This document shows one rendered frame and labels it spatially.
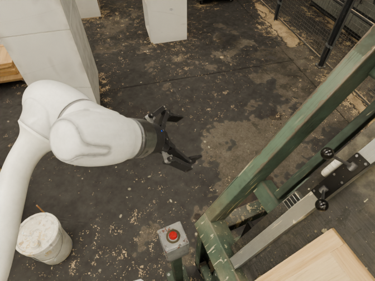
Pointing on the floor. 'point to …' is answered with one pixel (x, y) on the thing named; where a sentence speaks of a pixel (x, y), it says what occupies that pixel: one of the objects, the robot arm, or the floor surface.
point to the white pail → (43, 238)
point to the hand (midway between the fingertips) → (187, 137)
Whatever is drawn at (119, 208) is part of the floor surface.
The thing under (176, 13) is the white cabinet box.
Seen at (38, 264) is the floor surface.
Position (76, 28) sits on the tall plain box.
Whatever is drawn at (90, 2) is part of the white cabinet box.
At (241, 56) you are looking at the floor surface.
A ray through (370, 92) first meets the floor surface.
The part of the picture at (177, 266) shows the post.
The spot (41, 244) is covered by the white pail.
